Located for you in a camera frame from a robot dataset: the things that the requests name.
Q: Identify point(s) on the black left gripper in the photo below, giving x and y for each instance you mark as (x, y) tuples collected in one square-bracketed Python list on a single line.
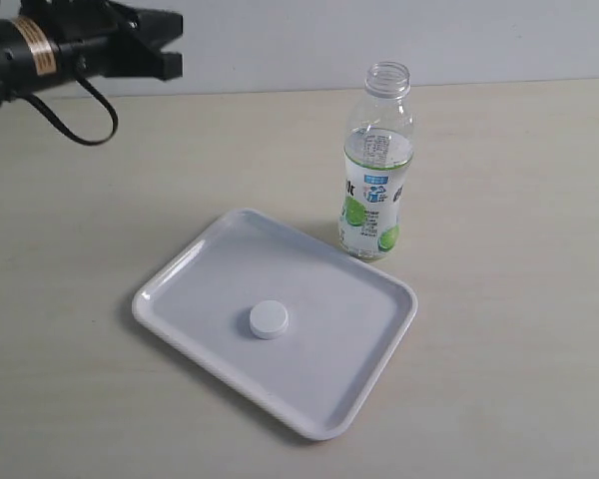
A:
[(109, 39)]

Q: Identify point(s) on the clear plastic lime drink bottle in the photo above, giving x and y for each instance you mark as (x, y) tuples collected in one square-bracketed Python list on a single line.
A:
[(378, 148)]

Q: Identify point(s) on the white bottle cap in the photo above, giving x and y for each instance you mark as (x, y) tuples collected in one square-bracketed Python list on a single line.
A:
[(269, 319)]

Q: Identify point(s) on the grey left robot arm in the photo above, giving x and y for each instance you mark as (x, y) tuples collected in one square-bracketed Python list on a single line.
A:
[(27, 61)]

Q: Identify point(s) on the white rectangular plastic tray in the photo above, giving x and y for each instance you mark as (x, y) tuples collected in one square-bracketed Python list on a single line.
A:
[(294, 325)]

